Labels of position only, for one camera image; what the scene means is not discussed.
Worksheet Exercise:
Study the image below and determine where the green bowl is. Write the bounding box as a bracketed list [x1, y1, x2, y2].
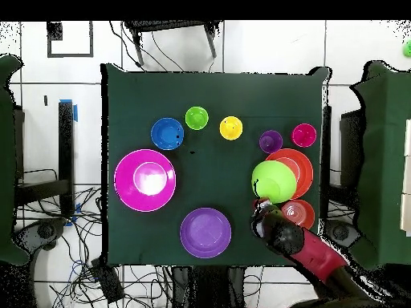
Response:
[250, 160, 298, 205]

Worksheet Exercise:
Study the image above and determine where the large orange bowl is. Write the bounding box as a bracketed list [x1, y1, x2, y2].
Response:
[265, 148, 315, 200]

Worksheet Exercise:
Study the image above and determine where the small orange bowl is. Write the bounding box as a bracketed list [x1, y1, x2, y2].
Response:
[280, 199, 316, 231]

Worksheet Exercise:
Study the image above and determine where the purple cup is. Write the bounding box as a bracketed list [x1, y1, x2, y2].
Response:
[258, 129, 284, 155]

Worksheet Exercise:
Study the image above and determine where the purple bowl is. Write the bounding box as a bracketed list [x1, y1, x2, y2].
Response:
[179, 207, 233, 259]

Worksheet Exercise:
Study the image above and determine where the yellow cup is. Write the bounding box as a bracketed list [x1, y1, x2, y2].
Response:
[219, 115, 244, 141]

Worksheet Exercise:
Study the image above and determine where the pink cup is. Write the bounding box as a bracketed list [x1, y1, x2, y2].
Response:
[291, 123, 318, 148]

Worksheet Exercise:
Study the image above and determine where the green cup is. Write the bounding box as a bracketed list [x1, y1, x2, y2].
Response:
[185, 106, 210, 131]

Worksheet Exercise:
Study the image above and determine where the blue bowl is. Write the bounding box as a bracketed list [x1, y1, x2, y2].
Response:
[150, 117, 185, 152]

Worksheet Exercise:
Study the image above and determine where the dark green tablecloth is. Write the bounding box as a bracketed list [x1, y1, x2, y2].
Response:
[100, 63, 332, 269]

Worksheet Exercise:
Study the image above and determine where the large pink bowl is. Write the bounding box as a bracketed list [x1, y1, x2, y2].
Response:
[113, 148, 177, 213]

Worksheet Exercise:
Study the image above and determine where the green cloth side table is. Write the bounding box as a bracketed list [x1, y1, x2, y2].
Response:
[348, 59, 411, 271]
[0, 54, 31, 266]

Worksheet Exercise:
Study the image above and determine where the black power box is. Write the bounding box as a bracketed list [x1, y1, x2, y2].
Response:
[90, 257, 125, 304]

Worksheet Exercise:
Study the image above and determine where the black stool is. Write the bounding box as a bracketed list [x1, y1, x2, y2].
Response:
[122, 20, 223, 67]

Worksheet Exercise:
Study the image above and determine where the blue tape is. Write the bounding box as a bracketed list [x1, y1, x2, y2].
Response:
[59, 98, 79, 123]

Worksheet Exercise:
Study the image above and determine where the black metal post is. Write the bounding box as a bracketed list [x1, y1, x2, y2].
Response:
[320, 105, 332, 219]

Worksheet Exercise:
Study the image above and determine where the black metal frame beam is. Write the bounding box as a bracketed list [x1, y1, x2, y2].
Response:
[14, 100, 75, 217]

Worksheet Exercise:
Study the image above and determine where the tangle of cables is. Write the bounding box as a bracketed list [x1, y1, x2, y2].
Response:
[14, 168, 181, 308]

